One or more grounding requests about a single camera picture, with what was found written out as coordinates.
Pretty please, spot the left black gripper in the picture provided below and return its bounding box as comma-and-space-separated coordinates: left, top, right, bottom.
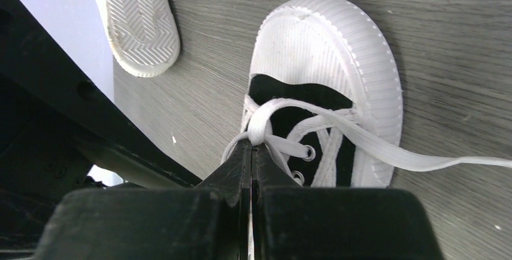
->
1, 0, 200, 250

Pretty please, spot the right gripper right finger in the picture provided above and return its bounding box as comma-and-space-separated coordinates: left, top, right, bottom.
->
251, 145, 443, 259

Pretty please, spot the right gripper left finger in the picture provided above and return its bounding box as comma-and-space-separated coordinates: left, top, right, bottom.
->
34, 140, 252, 259

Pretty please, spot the black white sneaker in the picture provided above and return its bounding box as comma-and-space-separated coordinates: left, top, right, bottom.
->
222, 0, 511, 188

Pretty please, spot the white sole sneaker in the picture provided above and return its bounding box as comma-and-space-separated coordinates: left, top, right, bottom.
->
95, 0, 181, 78

